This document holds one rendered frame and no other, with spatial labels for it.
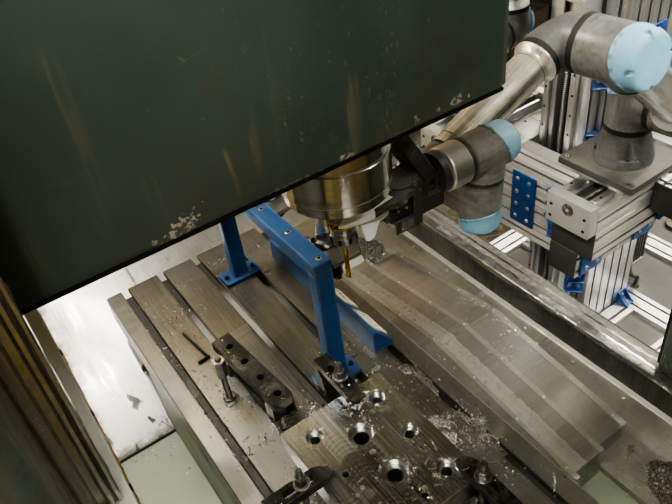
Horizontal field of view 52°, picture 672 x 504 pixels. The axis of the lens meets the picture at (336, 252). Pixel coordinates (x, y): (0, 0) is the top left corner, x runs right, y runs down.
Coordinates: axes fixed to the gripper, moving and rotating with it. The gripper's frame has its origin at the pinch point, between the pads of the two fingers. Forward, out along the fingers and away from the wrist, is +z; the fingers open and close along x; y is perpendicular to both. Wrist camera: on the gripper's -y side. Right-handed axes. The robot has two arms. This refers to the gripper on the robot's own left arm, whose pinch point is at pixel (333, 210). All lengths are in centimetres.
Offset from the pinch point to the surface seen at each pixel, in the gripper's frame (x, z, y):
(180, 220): -12.5, 25.5, -17.6
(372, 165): -7.8, -2.1, -10.2
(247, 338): 39, 4, 56
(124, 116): -12.5, 27.7, -30.2
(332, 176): -6.5, 3.3, -10.3
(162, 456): 45, 31, 84
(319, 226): 21.5, -9.2, 19.6
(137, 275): 91, 14, 64
